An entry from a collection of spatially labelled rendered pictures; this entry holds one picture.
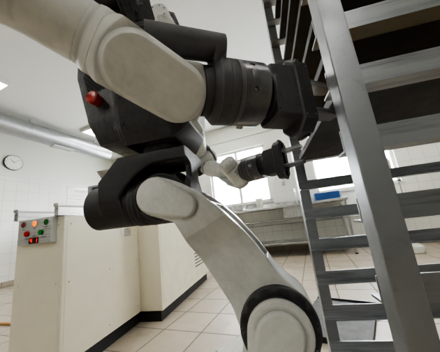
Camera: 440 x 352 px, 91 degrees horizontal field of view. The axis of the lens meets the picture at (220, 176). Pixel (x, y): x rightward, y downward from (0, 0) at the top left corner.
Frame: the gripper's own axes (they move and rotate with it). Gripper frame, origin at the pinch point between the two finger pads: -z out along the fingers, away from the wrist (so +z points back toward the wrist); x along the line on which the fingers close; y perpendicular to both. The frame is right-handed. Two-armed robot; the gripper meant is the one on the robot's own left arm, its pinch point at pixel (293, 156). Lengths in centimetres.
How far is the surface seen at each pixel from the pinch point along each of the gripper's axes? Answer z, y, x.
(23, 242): 142, -45, -16
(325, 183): -5.1, 8.3, -9.0
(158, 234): 140, 39, -21
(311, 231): 1.1, 5.1, -23.0
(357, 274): -7.6, 9.7, -35.8
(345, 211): -8.2, 10.1, -18.3
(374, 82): -23.9, -28.8, -1.3
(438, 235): -26.7, 20.8, -27.3
